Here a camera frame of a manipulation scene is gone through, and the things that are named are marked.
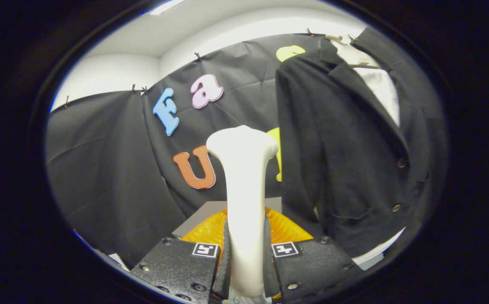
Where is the white vertical ironing board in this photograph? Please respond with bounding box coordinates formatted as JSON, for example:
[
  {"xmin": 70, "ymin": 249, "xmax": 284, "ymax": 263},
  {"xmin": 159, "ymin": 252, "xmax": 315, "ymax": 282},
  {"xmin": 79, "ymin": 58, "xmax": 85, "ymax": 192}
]
[{"xmin": 351, "ymin": 67, "xmax": 406, "ymax": 271}]

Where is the black blazer jacket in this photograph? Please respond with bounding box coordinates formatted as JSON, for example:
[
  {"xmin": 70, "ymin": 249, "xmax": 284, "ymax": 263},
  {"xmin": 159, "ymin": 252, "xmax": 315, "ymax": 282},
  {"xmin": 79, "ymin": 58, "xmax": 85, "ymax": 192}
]
[{"xmin": 275, "ymin": 26, "xmax": 448, "ymax": 258}]

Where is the black backdrop cloth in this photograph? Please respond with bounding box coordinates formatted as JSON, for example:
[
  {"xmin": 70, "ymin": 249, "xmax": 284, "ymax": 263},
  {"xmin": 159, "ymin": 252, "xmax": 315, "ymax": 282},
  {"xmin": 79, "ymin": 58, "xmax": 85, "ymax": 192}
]
[{"xmin": 45, "ymin": 26, "xmax": 448, "ymax": 269}]

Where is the white plastic clothes hanger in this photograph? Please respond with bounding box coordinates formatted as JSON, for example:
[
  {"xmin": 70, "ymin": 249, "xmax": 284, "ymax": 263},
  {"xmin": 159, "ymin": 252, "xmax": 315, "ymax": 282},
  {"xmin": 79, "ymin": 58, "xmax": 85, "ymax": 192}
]
[{"xmin": 327, "ymin": 34, "xmax": 382, "ymax": 69}]

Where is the row of small cloth clips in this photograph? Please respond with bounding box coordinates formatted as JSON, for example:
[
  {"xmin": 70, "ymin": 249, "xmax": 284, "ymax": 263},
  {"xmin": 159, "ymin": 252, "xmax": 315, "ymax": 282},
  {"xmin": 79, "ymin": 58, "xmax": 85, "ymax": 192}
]
[{"xmin": 63, "ymin": 27, "xmax": 359, "ymax": 108}]

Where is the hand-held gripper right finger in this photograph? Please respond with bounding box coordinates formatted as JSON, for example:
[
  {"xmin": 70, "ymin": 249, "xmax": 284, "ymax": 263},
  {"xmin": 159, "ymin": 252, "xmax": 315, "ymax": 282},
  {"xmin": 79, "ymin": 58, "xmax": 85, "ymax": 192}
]
[{"xmin": 263, "ymin": 206, "xmax": 364, "ymax": 304}]

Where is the white garment steamer head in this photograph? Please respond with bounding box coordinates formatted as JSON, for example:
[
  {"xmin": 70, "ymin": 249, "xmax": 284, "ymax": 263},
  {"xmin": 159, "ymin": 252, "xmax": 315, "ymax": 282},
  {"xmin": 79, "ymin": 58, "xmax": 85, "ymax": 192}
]
[{"xmin": 206, "ymin": 125, "xmax": 280, "ymax": 298}]

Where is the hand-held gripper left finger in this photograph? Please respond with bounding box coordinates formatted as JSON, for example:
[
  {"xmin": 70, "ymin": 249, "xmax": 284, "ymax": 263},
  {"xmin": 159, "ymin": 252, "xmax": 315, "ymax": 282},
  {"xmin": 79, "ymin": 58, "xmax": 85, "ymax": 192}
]
[{"xmin": 130, "ymin": 208, "xmax": 232, "ymax": 304}]

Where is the grey filing cabinet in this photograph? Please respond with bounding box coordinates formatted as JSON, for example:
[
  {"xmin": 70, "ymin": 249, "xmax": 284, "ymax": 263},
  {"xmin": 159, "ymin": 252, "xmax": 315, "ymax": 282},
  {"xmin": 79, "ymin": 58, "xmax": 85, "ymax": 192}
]
[{"xmin": 172, "ymin": 196, "xmax": 283, "ymax": 238}]

